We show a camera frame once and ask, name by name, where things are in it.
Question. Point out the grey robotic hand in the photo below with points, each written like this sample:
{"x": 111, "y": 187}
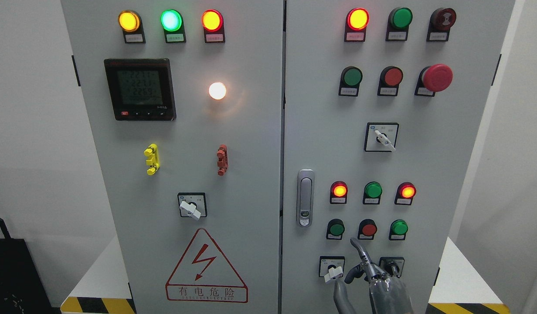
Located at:
{"x": 388, "y": 294}

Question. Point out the green push button lower right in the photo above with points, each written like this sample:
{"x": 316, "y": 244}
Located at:
{"x": 398, "y": 230}

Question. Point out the red push button lower middle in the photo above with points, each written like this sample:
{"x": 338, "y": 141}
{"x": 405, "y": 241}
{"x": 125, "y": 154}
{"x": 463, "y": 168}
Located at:
{"x": 367, "y": 229}

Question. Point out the green start button lower left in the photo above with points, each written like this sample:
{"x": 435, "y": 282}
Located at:
{"x": 335, "y": 229}

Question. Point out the red push button upper row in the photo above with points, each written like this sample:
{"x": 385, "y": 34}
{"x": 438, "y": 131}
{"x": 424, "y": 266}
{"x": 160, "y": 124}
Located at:
{"x": 390, "y": 79}

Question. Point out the green push button upper row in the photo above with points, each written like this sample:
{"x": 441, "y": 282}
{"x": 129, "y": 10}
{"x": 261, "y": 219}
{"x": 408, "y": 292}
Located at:
{"x": 350, "y": 80}

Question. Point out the red emergency stop mushroom button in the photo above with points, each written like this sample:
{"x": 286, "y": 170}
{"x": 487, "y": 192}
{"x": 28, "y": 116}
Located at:
{"x": 432, "y": 79}

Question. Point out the white platform with hazard stripes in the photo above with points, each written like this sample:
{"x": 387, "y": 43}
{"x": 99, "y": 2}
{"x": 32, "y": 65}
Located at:
{"x": 459, "y": 289}

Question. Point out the red indicator lamp lower right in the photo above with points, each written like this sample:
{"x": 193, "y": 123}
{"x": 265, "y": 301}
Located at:
{"x": 405, "y": 194}

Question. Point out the red indicator lamp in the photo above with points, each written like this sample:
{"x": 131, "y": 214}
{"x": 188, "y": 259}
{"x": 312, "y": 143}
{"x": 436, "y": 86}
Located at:
{"x": 356, "y": 25}
{"x": 338, "y": 192}
{"x": 405, "y": 194}
{"x": 213, "y": 26}

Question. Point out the green indicator lamp lower middle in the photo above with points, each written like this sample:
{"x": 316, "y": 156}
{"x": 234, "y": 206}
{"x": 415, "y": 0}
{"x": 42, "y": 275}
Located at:
{"x": 372, "y": 193}

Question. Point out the green indicator lamp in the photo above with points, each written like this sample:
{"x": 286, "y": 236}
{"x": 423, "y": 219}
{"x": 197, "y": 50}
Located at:
{"x": 398, "y": 24}
{"x": 372, "y": 193}
{"x": 173, "y": 26}

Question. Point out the red indicator lamp lower left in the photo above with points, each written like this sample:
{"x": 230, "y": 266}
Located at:
{"x": 338, "y": 192}

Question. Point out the red electric hazard warning sticker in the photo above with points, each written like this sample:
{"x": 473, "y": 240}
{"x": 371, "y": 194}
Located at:
{"x": 204, "y": 274}

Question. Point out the grey electrical control cabinet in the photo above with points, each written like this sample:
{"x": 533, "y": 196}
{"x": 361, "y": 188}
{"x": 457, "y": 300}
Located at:
{"x": 281, "y": 63}

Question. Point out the red terminal clip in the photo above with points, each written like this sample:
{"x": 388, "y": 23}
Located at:
{"x": 222, "y": 162}

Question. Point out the green indicator lamp top right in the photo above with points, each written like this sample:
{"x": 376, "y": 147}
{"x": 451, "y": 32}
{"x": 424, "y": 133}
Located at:
{"x": 398, "y": 24}

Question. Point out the white glowing indicator lamp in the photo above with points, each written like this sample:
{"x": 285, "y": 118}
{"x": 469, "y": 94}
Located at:
{"x": 217, "y": 90}

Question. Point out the yellow terminal clip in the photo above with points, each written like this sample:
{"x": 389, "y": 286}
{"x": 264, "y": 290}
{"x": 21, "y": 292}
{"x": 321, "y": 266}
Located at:
{"x": 152, "y": 159}

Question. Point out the red indicator lamp top right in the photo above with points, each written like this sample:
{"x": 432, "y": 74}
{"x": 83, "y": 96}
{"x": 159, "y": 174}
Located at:
{"x": 356, "y": 25}

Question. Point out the black digital power meter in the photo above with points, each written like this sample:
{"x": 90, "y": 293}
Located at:
{"x": 141, "y": 89}

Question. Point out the red indicator lamp top left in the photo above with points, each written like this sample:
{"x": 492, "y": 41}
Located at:
{"x": 213, "y": 26}

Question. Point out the green indicator lamp top left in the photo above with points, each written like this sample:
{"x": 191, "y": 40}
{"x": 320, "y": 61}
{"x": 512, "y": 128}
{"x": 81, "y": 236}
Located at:
{"x": 173, "y": 26}

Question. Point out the black box at left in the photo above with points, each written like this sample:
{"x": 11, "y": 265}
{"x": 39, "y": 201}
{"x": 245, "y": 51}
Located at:
{"x": 21, "y": 290}

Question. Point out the yellow indicator lamp top left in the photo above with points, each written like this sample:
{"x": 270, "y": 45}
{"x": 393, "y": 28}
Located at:
{"x": 132, "y": 27}

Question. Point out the black knob selector switch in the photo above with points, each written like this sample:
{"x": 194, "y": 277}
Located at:
{"x": 393, "y": 265}

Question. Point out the lower white rotary selector switch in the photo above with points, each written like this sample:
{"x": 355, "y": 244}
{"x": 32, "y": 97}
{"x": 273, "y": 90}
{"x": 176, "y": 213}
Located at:
{"x": 331, "y": 267}

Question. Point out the silver door lock handle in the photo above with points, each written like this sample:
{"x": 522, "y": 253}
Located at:
{"x": 304, "y": 199}

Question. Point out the upper right rotary selector switch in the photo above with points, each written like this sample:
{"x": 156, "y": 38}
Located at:
{"x": 381, "y": 137}

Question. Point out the left door rotary selector switch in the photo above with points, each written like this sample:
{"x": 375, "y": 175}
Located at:
{"x": 192, "y": 204}

